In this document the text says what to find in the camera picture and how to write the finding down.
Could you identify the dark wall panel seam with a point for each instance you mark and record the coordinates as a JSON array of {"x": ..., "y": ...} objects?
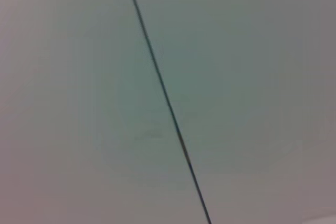
[{"x": 168, "y": 103}]

